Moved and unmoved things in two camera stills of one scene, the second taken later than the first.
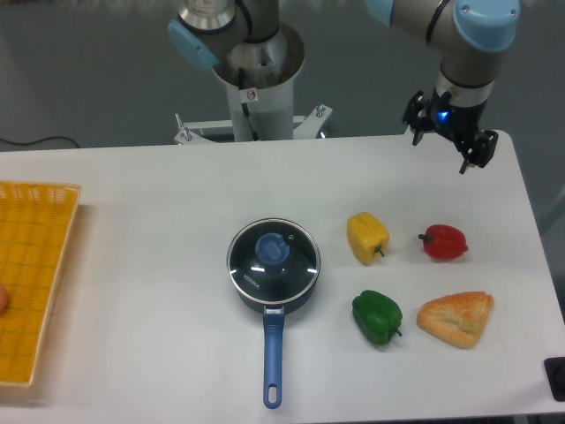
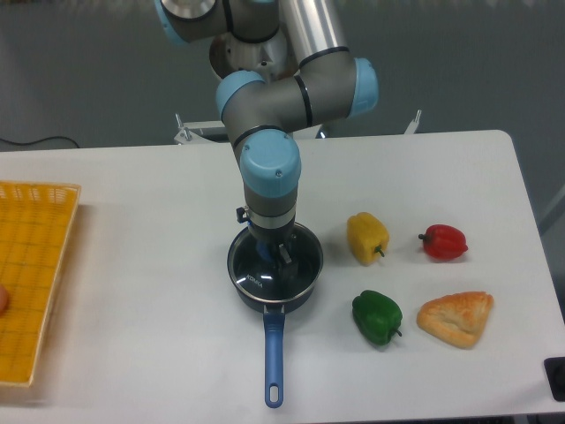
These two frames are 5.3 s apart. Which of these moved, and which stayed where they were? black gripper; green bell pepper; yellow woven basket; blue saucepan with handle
Moved: black gripper
Stayed: green bell pepper; blue saucepan with handle; yellow woven basket
